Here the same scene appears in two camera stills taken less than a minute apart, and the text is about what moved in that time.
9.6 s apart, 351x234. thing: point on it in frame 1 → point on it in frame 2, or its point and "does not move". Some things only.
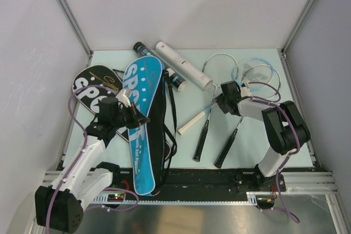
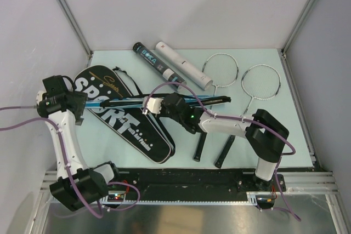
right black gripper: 220,100 → 162,108
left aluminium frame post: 67,9 does not move
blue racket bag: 145,77 → 137,101
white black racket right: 264,82 does not move
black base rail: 185,184 does not move
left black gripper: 137,119 → 80,98
